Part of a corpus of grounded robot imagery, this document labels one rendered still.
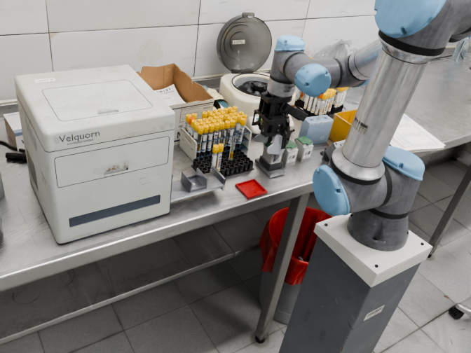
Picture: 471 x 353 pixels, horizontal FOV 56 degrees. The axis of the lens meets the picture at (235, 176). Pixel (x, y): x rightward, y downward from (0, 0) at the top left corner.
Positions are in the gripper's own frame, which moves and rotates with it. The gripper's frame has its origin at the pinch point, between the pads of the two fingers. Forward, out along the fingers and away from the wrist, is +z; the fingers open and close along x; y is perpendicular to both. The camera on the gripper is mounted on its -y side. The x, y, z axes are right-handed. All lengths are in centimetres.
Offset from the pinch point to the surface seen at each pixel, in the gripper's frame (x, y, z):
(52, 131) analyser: 9, 63, -24
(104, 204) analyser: 9, 54, -3
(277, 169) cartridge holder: 3.1, -0.8, 4.7
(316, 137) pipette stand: -5.4, -22.5, 2.1
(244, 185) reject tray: 5.2, 12.3, 5.9
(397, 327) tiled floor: 29, -72, 94
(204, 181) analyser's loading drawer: 5.6, 26.4, 0.4
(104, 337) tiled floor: -22, 48, 94
